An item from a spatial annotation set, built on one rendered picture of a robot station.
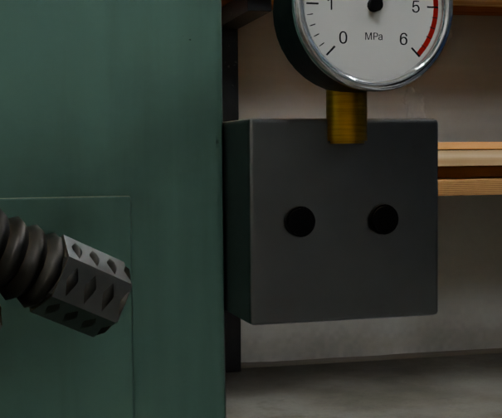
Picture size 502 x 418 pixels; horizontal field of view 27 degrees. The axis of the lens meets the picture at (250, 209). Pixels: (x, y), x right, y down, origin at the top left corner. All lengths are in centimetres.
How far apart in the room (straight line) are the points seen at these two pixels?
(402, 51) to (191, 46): 9
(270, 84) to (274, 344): 74
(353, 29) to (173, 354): 15
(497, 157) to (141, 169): 227
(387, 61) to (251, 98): 257
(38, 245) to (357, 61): 14
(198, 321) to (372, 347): 268
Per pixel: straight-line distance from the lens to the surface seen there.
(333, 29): 38
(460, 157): 263
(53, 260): 32
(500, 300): 325
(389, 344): 313
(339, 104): 40
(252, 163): 40
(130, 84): 42
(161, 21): 43
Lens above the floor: 61
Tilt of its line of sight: 3 degrees down
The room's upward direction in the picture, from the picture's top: 1 degrees counter-clockwise
